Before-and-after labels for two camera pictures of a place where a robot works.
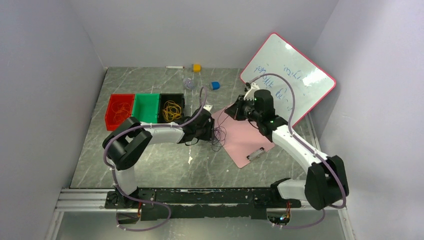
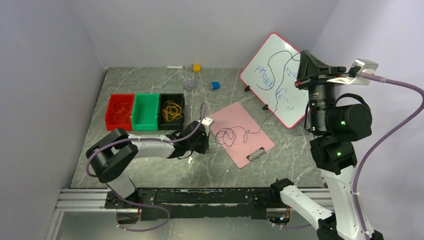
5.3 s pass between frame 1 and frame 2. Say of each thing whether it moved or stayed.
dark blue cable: moved
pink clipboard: stayed
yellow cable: stayed
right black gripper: moved
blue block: stayed
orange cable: stayed
